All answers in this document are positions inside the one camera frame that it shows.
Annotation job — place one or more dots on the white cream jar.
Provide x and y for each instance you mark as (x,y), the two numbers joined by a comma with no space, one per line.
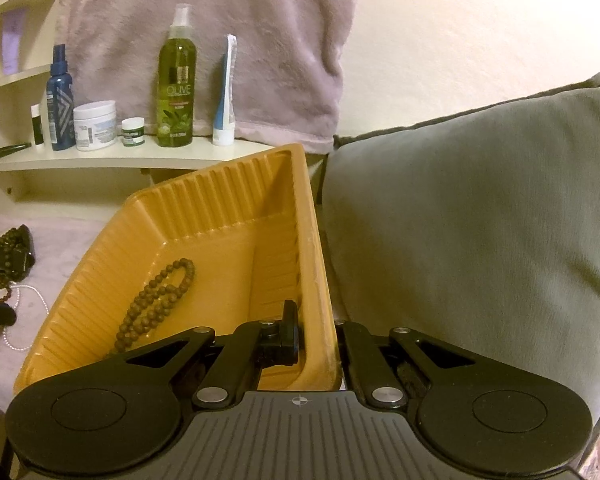
(95,125)

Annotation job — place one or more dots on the dark green tube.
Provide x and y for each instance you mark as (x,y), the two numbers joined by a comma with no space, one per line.
(12,149)

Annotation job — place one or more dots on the grey-green pillow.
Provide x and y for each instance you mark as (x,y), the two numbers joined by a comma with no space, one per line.
(455,240)

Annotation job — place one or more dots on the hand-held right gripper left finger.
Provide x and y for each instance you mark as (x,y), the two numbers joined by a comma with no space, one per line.
(290,331)

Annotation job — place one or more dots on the purple tube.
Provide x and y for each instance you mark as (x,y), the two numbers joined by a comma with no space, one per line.
(11,42)

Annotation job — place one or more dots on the orange ribbed plastic tray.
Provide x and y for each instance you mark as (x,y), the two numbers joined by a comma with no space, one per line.
(220,210)

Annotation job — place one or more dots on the pink bed blanket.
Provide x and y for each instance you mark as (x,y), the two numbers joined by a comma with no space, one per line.
(65,245)

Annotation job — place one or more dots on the cream shelf unit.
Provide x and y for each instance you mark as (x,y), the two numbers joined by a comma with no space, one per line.
(130,158)

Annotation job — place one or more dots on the small white and green bottle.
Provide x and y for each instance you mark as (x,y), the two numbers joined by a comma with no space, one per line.
(37,127)

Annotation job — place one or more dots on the small green-label jar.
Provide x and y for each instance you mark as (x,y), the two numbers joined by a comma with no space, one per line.
(133,134)

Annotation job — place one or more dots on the white and blue tube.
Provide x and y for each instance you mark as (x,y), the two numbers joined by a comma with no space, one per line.
(226,110)

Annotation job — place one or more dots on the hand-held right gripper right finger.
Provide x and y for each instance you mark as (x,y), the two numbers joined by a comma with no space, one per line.
(355,347)

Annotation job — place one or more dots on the mauve fleece towel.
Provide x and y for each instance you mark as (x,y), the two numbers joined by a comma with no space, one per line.
(205,35)

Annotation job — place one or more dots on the green spray bottle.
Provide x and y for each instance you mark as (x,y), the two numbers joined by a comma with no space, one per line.
(176,90)

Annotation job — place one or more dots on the blue spray bottle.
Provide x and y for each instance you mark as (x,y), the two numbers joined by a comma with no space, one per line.
(60,105)

